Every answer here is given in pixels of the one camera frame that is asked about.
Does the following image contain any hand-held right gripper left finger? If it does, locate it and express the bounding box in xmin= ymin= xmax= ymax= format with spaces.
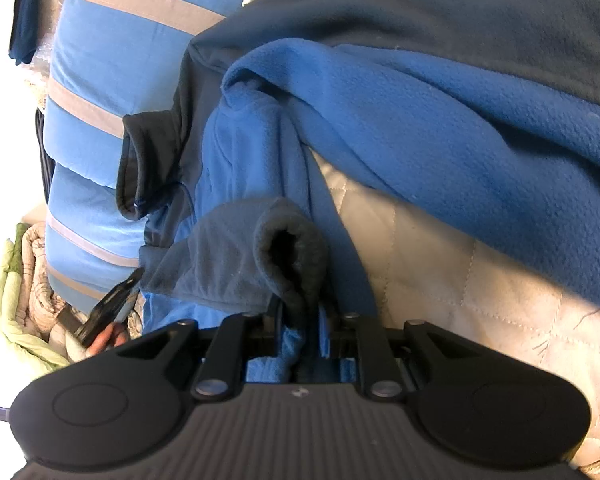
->
xmin=117 ymin=294 xmax=286 ymax=402

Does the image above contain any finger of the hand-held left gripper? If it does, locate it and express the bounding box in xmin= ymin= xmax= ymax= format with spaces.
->
xmin=86 ymin=266 xmax=147 ymax=332

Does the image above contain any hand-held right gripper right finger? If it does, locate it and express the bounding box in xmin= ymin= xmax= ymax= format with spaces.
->
xmin=319 ymin=294 xmax=481 ymax=402

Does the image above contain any blue fleece jacket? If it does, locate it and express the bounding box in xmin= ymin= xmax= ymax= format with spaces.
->
xmin=116 ymin=0 xmax=600 ymax=387

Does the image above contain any person's left hand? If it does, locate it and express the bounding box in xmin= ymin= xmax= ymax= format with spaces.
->
xmin=86 ymin=322 xmax=129 ymax=361

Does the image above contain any green blanket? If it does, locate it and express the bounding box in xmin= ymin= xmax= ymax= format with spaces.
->
xmin=0 ymin=222 xmax=72 ymax=369

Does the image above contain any blue striped pillow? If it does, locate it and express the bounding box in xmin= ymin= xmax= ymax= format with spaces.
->
xmin=47 ymin=0 xmax=228 ymax=166
xmin=44 ymin=162 xmax=181 ymax=306

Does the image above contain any dark cloth strip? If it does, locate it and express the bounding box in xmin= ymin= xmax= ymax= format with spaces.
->
xmin=34 ymin=109 xmax=54 ymax=202

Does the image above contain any quilted bedspread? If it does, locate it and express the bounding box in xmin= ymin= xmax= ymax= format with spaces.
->
xmin=325 ymin=152 xmax=600 ymax=480

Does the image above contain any cream lace cover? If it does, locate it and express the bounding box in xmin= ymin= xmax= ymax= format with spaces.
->
xmin=19 ymin=0 xmax=77 ymax=113

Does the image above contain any dark blue cloth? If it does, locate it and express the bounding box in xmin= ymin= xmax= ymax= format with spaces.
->
xmin=7 ymin=0 xmax=47 ymax=67

